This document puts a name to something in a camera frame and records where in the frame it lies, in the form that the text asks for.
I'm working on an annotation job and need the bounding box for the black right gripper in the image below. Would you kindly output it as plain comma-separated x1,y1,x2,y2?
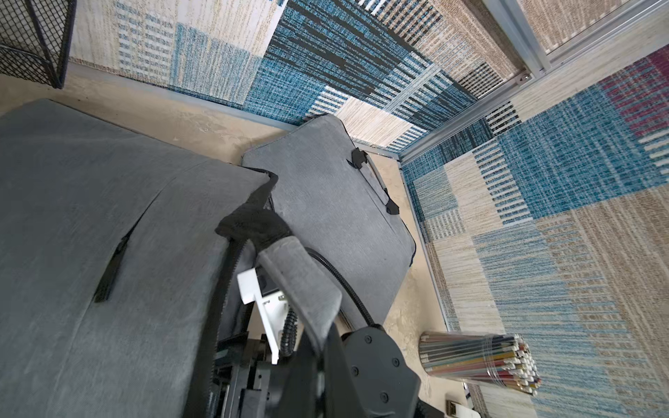
208,334,324,417

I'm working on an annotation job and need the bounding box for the cup of coloured pencils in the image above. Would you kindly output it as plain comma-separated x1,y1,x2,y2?
418,332,542,396

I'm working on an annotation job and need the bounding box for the black wire mesh shelf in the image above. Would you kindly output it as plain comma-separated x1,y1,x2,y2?
1,0,77,89

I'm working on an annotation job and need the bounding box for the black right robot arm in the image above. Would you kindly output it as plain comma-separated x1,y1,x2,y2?
206,248,442,417

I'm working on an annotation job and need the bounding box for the grey laptop bag with handles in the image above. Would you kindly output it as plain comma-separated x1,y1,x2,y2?
241,115,416,324

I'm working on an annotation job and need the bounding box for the grey zippered laptop sleeve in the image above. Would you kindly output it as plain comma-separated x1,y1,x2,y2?
0,98,343,418

